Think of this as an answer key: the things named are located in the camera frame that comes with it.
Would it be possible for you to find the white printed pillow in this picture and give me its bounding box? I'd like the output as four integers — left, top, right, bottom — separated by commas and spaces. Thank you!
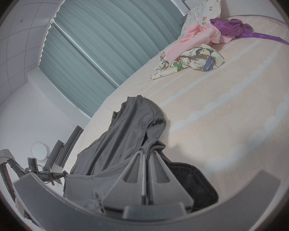
179, 0, 223, 39

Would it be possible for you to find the black chest of drawers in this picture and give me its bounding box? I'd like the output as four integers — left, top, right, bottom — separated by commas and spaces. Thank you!
63, 126, 84, 159

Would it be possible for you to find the bed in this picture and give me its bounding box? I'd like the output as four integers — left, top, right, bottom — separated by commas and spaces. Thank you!
63, 0, 289, 216

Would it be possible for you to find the purple garment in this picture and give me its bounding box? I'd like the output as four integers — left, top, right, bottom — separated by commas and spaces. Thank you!
210, 18, 289, 47

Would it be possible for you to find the black T-shirt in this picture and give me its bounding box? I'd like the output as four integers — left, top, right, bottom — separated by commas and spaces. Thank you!
63, 95, 219, 214

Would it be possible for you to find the pink garment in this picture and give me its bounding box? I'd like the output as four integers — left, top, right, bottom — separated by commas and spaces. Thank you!
164, 21, 233, 63

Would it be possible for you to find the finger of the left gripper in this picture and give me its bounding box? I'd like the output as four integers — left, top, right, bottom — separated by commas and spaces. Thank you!
52, 171, 69, 181

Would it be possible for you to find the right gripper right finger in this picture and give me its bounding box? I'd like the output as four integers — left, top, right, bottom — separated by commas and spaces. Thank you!
146, 152, 194, 213

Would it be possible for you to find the white printed garment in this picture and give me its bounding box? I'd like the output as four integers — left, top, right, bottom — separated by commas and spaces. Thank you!
151, 47, 225, 81

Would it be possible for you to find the round white mirror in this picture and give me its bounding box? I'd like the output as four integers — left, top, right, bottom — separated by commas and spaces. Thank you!
31, 141, 49, 161

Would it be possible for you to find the blue-green curtain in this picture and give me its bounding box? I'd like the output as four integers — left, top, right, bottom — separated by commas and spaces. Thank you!
55, 0, 187, 86
38, 24, 107, 118

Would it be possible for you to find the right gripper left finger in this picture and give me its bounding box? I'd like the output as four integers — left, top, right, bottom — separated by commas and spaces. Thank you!
102, 152, 145, 214

